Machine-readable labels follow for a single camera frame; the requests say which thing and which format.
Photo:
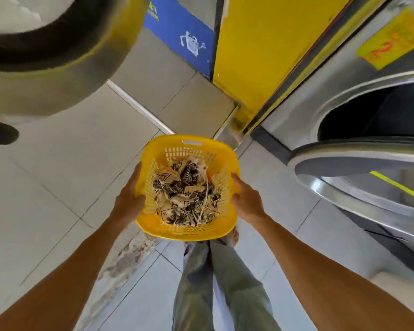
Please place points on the person's left hand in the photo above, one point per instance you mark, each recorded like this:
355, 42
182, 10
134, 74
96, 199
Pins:
126, 203

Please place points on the person's right hand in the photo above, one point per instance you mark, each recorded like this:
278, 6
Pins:
247, 203

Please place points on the person's left thumb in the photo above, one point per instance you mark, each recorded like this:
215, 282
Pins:
137, 176

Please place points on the person's right thumb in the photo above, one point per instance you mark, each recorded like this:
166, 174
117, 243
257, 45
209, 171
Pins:
237, 182

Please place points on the yellow plastic laundry basket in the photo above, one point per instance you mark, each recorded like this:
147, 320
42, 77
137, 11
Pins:
188, 230

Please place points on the person's right forearm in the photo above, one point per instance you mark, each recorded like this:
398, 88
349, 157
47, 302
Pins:
331, 275

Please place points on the person's left forearm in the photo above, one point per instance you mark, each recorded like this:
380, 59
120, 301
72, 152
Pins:
57, 275

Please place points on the black and cream patterned cloth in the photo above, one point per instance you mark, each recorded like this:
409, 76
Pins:
186, 193

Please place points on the person's bare foot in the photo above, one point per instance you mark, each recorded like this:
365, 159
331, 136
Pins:
234, 236

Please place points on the person's grey green trousers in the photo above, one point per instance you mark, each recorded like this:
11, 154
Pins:
220, 293

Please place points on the round washing machine door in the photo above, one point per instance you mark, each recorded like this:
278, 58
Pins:
358, 182

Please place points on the yellow panel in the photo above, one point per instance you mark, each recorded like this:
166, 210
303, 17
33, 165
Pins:
265, 48

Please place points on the silver washing machine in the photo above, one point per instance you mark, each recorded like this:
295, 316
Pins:
352, 99

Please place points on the blue sign with white drawing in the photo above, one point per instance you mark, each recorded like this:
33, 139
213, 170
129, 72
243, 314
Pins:
181, 32

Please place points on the yellow sticker with red print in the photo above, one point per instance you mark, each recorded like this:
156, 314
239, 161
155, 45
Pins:
393, 39

